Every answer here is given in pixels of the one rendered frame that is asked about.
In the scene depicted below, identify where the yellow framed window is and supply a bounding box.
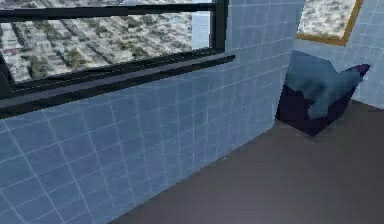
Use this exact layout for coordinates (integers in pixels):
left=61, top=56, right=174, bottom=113
left=295, top=0, right=365, bottom=47

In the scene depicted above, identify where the black framed window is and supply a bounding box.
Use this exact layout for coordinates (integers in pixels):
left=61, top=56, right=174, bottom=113
left=0, top=0, right=237, bottom=120

